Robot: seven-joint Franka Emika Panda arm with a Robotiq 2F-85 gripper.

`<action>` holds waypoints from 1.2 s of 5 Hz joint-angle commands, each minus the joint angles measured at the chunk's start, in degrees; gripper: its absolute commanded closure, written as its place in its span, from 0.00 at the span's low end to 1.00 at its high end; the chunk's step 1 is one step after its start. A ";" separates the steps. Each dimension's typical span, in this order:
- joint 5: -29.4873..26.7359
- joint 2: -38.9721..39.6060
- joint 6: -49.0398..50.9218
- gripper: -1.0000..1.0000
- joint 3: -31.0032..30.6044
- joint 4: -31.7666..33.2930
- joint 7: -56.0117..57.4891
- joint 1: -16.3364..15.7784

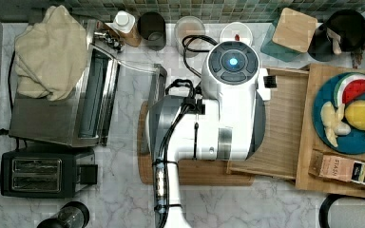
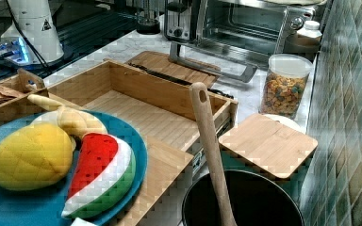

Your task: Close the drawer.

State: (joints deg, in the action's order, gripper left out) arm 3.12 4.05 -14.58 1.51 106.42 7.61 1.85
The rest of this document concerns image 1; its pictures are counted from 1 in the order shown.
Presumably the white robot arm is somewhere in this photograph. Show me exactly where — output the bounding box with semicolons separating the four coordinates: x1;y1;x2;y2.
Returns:
145;41;266;228

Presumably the wooden drawer cabinet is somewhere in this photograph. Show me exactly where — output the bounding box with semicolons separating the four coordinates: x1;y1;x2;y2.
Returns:
296;64;365;198

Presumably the clear cereal jar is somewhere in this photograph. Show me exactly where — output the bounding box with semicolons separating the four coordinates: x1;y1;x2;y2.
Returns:
174;16;205;58

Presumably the black cup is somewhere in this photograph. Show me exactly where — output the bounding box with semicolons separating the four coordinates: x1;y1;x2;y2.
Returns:
138;12;166;51

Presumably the white lid container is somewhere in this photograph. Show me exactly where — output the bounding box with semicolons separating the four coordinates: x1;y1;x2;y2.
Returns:
220;22;254;46

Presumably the stainless toaster oven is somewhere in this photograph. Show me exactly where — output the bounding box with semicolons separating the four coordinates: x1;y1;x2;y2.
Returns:
10;19;167;147

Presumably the white cap bottle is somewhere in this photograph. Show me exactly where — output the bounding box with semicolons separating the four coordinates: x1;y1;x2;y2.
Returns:
110;10;142;48

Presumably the beige towel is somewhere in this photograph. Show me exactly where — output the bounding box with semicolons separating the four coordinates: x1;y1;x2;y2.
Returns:
15;6;87;101

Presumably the black grinder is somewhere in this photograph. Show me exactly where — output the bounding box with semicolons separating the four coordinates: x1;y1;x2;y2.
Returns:
36;201;90;228

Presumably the plush peeled banana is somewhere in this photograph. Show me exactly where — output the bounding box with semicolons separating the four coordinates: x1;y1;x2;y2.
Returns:
320;102;351;147

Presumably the tea box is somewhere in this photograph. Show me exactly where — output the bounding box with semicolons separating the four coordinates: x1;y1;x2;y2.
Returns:
309;152;365;186

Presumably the black toaster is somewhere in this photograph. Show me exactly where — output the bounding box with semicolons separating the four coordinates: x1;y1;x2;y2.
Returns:
0;147;98;199

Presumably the plush watermelon slice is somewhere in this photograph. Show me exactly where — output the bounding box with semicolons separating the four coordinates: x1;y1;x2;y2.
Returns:
333;73;365;107

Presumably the wooden spoon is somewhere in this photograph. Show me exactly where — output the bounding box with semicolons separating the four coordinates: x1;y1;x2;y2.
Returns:
327;28;342;55

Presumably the blue plate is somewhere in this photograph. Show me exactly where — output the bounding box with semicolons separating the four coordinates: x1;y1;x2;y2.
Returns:
313;72;365;155

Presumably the plush yellow mango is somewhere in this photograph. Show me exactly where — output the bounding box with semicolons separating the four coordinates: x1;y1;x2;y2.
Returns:
345;100;365;130

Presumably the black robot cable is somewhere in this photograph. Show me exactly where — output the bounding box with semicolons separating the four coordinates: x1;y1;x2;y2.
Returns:
154;34;219;228

